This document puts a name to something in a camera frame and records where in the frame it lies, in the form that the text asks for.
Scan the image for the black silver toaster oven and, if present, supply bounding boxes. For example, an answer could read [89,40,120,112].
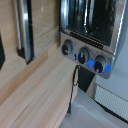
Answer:
[59,0,128,80]

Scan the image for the black oven knob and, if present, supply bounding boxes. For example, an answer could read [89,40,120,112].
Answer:
[77,47,92,65]
[61,39,75,56]
[93,54,108,74]

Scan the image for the black oven power cord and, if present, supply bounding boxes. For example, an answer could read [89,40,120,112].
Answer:
[67,64,82,115]

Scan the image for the white ribbed panel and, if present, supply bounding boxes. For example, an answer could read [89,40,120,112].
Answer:
[94,84,128,123]

